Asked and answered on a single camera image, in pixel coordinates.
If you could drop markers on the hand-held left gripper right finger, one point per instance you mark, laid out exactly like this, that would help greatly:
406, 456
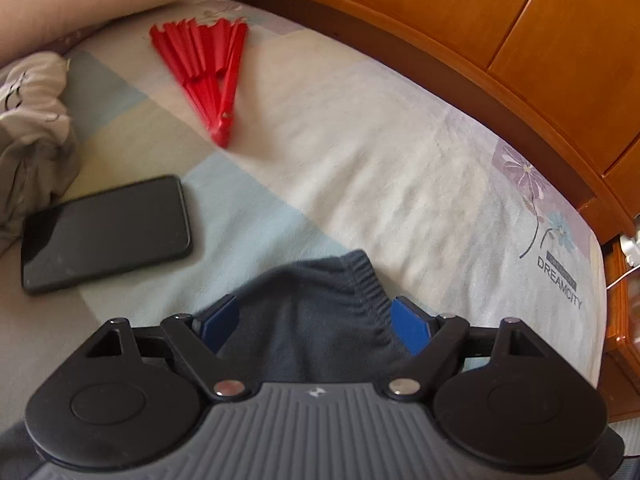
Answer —
412, 330

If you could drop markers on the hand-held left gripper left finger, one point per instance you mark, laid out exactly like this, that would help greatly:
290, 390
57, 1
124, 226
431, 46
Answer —
220, 325

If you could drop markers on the dark grey pants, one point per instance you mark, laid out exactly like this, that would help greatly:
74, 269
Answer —
310, 325

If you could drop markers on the black smartphone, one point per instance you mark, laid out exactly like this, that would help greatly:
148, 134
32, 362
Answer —
105, 235

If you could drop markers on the floral patchwork bed sheet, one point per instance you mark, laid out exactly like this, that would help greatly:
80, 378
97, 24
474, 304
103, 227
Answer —
375, 160

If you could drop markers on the red folding fan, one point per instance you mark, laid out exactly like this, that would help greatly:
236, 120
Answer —
205, 60

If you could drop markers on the grey bundled garment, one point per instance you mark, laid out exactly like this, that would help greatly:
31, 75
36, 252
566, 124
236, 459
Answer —
30, 135

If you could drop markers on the wooden headboard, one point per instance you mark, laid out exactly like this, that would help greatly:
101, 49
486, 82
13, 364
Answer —
475, 25

